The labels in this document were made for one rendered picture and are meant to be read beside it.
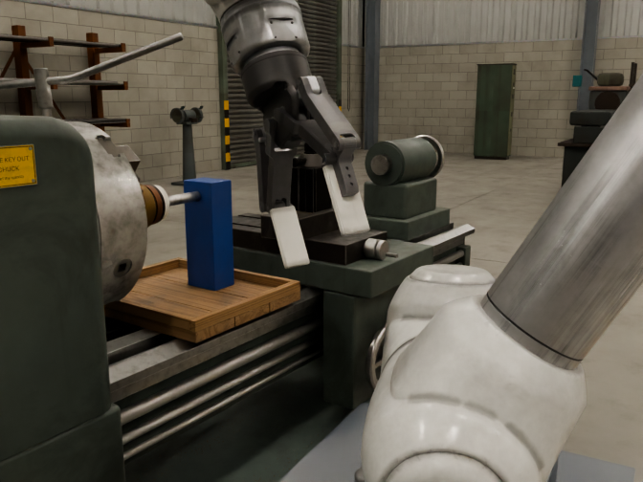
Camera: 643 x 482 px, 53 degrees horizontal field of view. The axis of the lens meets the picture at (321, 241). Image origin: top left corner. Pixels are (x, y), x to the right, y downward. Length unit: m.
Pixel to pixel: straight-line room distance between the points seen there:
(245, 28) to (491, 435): 0.46
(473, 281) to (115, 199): 0.54
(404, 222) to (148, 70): 8.78
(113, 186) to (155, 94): 9.54
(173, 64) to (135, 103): 1.04
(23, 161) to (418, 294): 0.47
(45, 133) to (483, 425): 0.57
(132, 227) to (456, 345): 0.61
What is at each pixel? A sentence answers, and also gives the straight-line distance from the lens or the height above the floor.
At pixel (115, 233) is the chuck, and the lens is 1.02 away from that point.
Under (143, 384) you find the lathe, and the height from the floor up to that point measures 0.82.
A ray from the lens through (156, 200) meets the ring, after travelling 1.23.
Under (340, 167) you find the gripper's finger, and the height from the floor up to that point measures 1.21.
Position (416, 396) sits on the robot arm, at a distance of 0.58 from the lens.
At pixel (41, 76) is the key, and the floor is 1.31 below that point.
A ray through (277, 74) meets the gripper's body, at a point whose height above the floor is 1.30.
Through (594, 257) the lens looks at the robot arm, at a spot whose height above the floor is 1.15.
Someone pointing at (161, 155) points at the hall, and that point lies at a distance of 10.63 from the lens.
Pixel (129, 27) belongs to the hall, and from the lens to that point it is 10.28.
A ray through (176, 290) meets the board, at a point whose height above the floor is 0.88.
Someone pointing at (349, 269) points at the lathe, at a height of 0.92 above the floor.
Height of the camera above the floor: 1.28
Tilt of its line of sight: 13 degrees down
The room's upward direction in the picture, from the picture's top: straight up
